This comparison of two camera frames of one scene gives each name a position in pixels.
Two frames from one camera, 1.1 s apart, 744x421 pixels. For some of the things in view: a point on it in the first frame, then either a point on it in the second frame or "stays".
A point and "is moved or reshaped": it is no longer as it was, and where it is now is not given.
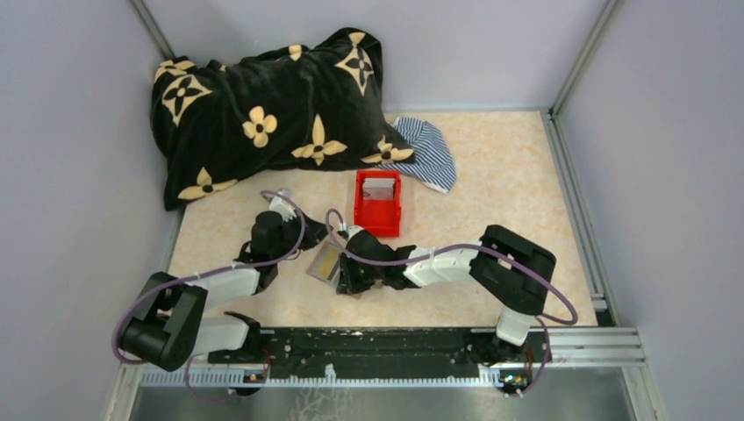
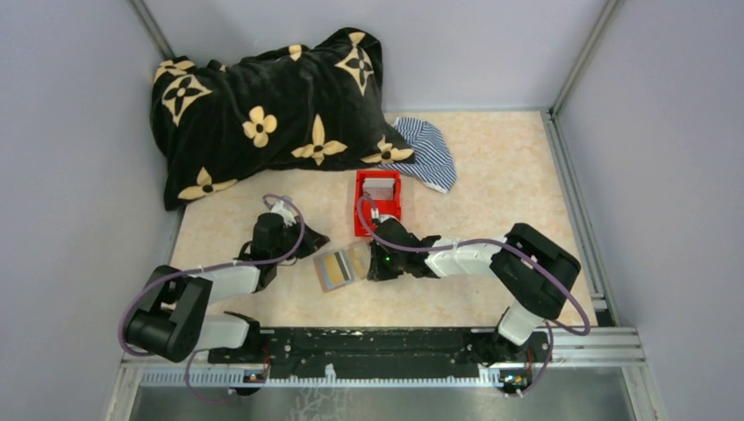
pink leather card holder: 324,260 is moved or reshaped
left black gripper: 314,233 stays
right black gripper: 346,284 to 377,273
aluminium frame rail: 568,347 stays
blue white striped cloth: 433,162 stays
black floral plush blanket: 318,105 stays
